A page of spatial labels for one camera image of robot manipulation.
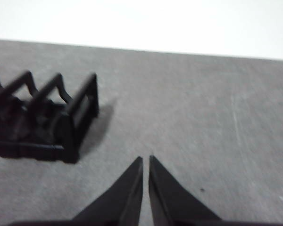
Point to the black plate rack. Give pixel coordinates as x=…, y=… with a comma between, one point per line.
x=68, y=131

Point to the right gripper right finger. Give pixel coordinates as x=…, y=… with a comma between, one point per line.
x=174, y=204

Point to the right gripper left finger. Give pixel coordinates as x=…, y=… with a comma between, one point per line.
x=118, y=204

